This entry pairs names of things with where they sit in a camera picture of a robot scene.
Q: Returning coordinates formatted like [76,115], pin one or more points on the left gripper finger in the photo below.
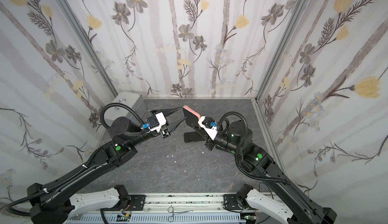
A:
[173,126]
[168,112]

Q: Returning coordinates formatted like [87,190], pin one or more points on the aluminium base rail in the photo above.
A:
[207,208]

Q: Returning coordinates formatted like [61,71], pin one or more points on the phone with black screen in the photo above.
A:
[191,120]

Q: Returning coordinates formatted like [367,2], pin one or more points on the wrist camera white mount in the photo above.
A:
[154,123]
[208,127]

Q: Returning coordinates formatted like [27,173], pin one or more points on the silver first aid case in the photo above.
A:
[132,100]

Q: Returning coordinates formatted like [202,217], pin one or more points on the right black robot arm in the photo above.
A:
[294,207]

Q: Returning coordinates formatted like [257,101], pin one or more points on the pink phone case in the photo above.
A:
[191,111]

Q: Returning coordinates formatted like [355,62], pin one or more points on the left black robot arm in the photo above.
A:
[50,203]

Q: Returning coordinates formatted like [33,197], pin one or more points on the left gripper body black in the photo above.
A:
[165,127]

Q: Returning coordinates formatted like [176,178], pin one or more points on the black phone middle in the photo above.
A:
[191,137]

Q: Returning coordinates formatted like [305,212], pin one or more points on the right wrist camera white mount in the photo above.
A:
[208,127]

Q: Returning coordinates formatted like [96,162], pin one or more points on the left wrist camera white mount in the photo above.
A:
[154,123]

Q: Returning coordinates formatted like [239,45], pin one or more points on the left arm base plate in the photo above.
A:
[135,203]

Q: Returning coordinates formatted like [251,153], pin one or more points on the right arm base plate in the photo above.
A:
[230,202]

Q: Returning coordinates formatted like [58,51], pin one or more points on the metal scissors forceps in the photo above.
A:
[174,213]

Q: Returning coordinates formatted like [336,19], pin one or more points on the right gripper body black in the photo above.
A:
[204,133]

